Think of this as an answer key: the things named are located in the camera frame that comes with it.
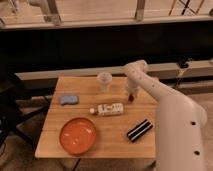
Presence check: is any orange plate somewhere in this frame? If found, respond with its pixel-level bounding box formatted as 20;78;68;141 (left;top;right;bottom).
59;117;97;155

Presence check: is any black white striped box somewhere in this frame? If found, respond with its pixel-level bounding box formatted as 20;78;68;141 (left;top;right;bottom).
127;119;153;142

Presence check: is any wooden folding table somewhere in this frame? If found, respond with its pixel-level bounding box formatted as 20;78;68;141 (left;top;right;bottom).
35;77;156;158

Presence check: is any blue sponge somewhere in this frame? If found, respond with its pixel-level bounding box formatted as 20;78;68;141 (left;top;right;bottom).
60;95;79;105

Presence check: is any clear plastic cup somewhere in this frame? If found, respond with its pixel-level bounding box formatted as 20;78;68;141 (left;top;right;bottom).
97;72;112;92

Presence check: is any red pepper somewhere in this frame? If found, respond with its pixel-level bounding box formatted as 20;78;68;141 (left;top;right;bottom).
128;94;134;102

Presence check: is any white labelled bottle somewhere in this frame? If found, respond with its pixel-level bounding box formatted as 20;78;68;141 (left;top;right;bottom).
89;103;124;117

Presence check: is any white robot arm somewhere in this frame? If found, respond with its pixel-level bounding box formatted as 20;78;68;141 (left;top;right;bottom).
124;60;207;171

